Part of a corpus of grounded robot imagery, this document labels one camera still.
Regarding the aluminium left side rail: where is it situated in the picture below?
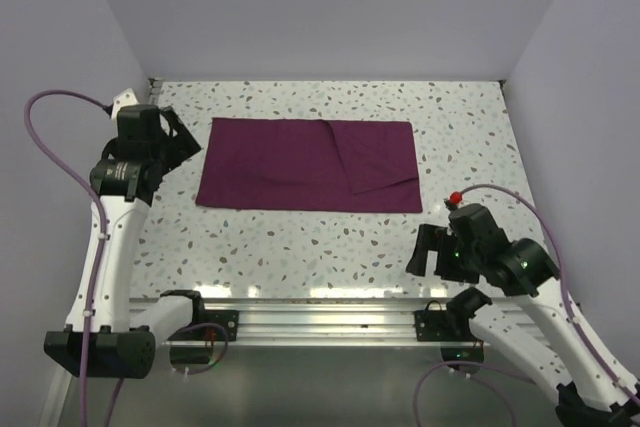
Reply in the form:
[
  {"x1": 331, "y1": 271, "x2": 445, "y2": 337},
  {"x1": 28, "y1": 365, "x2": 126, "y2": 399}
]
[{"x1": 92, "y1": 77, "x2": 162, "y2": 301}]

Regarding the aluminium rail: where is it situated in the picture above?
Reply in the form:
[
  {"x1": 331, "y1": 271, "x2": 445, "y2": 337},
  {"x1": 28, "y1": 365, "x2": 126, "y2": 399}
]
[
  {"x1": 64, "y1": 299, "x2": 594, "y2": 348},
  {"x1": 92, "y1": 77, "x2": 162, "y2": 301}
]

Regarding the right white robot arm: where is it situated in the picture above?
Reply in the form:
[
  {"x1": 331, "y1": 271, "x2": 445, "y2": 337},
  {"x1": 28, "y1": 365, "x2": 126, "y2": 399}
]
[{"x1": 406, "y1": 204, "x2": 639, "y2": 426}]

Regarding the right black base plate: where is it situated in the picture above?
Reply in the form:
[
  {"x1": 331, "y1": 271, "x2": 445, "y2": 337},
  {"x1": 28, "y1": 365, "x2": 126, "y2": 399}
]
[{"x1": 413, "y1": 301, "x2": 479, "y2": 343}]

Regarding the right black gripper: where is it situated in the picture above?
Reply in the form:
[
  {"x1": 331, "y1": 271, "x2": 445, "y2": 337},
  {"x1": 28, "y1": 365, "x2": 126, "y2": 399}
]
[{"x1": 405, "y1": 221, "x2": 481, "y2": 284}]

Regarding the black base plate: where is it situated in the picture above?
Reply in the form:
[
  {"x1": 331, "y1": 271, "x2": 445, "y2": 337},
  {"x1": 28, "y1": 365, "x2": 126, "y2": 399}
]
[
  {"x1": 413, "y1": 301, "x2": 479, "y2": 343},
  {"x1": 169, "y1": 309, "x2": 240, "y2": 342}
]

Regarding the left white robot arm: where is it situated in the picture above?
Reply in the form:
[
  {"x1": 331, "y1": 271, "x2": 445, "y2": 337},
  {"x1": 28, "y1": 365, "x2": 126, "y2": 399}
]
[{"x1": 44, "y1": 105, "x2": 208, "y2": 379}]

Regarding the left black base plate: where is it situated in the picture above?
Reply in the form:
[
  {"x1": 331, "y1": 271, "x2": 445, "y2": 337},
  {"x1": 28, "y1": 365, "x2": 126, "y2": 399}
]
[{"x1": 169, "y1": 309, "x2": 240, "y2": 342}]

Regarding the aluminium front rail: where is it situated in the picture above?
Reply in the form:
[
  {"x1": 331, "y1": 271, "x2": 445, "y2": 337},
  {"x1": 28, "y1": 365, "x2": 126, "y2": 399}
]
[{"x1": 64, "y1": 299, "x2": 594, "y2": 348}]

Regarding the purple cloth wrap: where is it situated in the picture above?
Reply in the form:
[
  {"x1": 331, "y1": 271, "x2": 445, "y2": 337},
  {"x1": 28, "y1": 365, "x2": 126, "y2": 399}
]
[{"x1": 196, "y1": 118, "x2": 423, "y2": 214}]

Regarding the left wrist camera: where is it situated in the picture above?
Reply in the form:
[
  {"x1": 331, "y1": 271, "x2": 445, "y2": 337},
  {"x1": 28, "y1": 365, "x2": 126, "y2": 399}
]
[{"x1": 112, "y1": 88, "x2": 139, "y2": 113}]

